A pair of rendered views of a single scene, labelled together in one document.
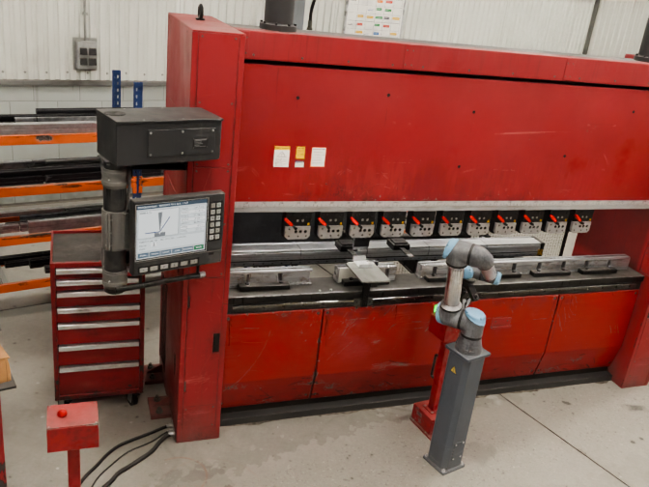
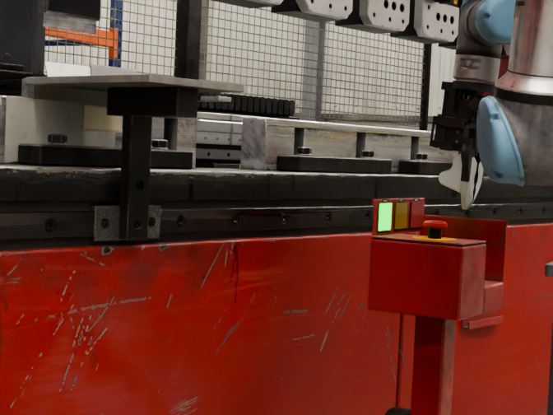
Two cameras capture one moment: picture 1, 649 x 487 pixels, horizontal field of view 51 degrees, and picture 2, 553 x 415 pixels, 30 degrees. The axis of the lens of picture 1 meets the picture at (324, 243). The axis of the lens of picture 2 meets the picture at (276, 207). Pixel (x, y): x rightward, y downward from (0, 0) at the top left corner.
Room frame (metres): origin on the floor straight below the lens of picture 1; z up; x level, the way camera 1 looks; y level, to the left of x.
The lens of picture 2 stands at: (2.32, 0.23, 0.91)
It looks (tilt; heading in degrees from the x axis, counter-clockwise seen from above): 3 degrees down; 332
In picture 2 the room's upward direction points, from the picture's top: 3 degrees clockwise
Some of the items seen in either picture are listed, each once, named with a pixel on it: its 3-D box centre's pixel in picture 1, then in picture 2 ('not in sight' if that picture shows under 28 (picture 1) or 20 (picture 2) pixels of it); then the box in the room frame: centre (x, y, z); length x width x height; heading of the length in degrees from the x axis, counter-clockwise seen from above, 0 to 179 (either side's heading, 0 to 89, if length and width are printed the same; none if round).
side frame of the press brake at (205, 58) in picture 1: (194, 230); not in sight; (3.66, 0.75, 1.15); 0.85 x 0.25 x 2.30; 22
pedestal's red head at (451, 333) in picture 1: (451, 321); (439, 254); (3.70, -0.81, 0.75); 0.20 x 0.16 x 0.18; 121
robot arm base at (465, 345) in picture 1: (469, 340); not in sight; (3.34, -0.86, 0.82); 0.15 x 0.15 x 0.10
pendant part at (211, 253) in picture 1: (175, 229); not in sight; (2.97, 0.70, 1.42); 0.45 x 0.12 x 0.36; 129
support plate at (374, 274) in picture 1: (367, 272); (133, 84); (3.72, -0.27, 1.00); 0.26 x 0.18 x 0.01; 22
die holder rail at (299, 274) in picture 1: (269, 276); not in sight; (3.65, 0.29, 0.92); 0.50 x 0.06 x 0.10; 112
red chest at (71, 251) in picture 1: (98, 322); not in sight; (3.63, 1.30, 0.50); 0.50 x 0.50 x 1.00; 22
